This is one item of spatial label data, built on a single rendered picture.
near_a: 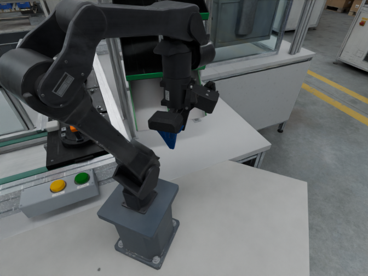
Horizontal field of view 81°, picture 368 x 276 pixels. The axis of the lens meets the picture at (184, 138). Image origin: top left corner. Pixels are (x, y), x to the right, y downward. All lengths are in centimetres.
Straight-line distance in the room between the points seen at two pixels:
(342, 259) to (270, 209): 114
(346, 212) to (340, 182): 30
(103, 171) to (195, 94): 49
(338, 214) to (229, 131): 129
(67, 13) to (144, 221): 40
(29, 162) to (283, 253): 91
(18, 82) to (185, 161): 71
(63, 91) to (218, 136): 83
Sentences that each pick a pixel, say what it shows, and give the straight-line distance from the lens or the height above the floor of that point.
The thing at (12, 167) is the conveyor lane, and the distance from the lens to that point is 101.
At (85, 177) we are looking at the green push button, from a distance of 76.
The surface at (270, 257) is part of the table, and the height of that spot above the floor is 86.
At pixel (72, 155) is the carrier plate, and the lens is 85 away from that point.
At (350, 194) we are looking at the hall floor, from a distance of 228.
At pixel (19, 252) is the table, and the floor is 86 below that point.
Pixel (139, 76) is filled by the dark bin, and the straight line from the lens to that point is 74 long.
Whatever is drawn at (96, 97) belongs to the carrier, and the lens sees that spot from 115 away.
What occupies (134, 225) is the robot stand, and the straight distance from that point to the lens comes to 52.
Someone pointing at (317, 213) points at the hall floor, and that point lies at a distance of 201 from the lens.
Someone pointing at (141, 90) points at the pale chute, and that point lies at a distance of 87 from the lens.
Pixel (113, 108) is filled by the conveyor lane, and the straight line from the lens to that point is 106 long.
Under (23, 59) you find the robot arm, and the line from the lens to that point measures 28.
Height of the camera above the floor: 151
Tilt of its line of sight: 41 degrees down
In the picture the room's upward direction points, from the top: straight up
